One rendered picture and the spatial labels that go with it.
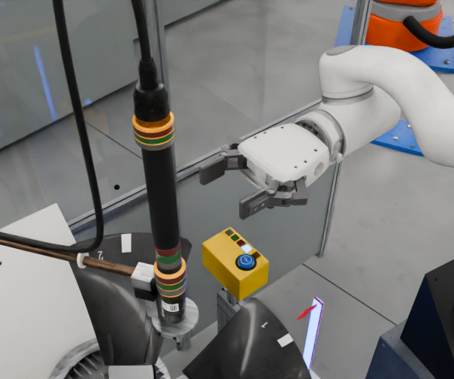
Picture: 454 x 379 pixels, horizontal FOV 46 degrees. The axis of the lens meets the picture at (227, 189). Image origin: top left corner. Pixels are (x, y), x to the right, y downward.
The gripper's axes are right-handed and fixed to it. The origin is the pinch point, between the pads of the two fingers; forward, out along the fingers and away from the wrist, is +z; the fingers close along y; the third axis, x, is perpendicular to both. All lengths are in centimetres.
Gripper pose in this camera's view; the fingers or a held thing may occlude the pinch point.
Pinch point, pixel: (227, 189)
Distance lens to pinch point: 71.6
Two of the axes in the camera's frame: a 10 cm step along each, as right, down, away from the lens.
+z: -7.8, 4.3, -4.5
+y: -6.2, -5.3, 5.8
